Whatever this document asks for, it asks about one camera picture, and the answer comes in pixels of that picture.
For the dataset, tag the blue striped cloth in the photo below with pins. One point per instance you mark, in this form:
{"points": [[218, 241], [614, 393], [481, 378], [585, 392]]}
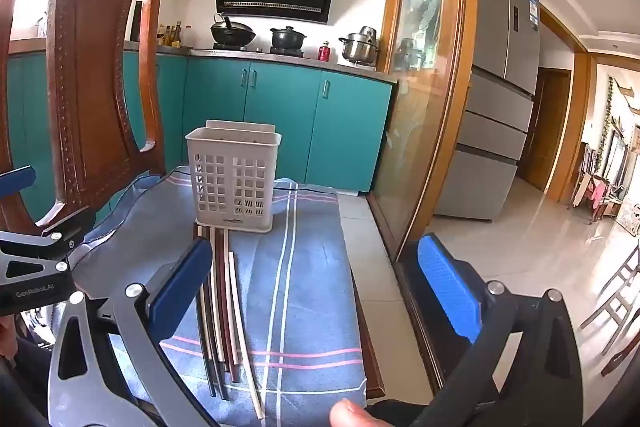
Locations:
{"points": [[300, 282]]}

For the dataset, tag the carved wooden chair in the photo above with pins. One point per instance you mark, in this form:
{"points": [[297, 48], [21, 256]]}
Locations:
{"points": [[90, 57]]}

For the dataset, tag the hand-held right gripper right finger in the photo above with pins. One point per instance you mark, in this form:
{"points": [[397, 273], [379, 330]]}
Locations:
{"points": [[447, 292]]}

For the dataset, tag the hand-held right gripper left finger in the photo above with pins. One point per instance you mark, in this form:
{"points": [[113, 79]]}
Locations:
{"points": [[180, 292]]}

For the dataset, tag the wood framed glass sliding door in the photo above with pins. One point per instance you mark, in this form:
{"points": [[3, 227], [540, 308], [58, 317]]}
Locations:
{"points": [[425, 57]]}

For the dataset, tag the slatted wooden chair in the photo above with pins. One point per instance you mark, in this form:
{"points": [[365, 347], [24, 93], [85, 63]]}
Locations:
{"points": [[620, 292]]}

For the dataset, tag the reddish brown chopstick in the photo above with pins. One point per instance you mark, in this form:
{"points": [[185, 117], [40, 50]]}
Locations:
{"points": [[229, 332]]}

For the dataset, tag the white plastic utensil basket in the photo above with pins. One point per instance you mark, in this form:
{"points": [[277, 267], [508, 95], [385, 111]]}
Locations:
{"points": [[232, 147]]}

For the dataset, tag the teal base cabinets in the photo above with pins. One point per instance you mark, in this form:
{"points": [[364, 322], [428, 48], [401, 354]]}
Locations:
{"points": [[280, 117]]}

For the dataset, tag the person's right hand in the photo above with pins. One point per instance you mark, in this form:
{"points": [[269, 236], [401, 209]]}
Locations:
{"points": [[350, 413]]}

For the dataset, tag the sauce bottle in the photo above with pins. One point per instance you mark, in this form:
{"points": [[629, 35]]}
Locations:
{"points": [[161, 36], [176, 36]]}

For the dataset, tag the beige chopstick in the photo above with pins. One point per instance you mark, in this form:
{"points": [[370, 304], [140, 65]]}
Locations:
{"points": [[220, 297], [245, 332]]}

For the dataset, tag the brown wooden door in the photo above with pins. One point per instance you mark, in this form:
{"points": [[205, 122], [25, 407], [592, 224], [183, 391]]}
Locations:
{"points": [[547, 127]]}

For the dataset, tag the gas stove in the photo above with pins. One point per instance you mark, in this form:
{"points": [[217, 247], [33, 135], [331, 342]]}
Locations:
{"points": [[260, 50]]}

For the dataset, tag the grey refrigerator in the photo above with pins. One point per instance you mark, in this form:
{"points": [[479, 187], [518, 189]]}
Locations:
{"points": [[500, 32]]}

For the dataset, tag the stainless steel pot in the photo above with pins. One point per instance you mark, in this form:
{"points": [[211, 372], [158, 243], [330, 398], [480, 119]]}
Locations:
{"points": [[360, 47]]}

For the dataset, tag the white bottle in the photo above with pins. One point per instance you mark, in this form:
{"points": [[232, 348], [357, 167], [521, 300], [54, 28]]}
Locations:
{"points": [[189, 36]]}

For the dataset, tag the clothes drying rack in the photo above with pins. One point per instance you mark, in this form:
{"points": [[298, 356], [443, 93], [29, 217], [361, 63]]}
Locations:
{"points": [[595, 192]]}

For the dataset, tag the black cooking pot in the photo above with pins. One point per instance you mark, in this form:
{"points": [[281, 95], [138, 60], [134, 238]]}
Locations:
{"points": [[287, 38]]}

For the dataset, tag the red canister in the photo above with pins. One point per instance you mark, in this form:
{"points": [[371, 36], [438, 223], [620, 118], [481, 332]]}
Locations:
{"points": [[324, 53]]}

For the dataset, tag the dark brown chopstick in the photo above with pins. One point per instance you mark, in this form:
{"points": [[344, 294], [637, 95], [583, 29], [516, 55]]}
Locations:
{"points": [[219, 372], [207, 357]]}

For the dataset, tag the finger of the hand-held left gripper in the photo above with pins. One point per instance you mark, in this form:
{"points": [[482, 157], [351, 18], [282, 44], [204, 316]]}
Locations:
{"points": [[70, 227], [15, 179]]}

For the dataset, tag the green vine garland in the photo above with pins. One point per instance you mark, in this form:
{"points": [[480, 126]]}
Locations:
{"points": [[610, 122]]}

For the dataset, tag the black wok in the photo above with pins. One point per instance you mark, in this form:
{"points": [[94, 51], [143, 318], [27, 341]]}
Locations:
{"points": [[232, 32]]}

